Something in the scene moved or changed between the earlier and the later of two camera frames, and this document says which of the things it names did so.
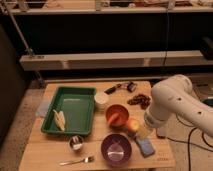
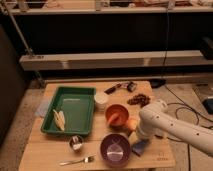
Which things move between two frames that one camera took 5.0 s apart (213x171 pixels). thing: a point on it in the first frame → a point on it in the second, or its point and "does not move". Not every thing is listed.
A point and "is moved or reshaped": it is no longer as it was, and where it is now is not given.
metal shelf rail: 115,59 does not move
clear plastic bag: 42,107 does not move
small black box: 131,87 does not move
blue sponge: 145,146 is moved or reshaped
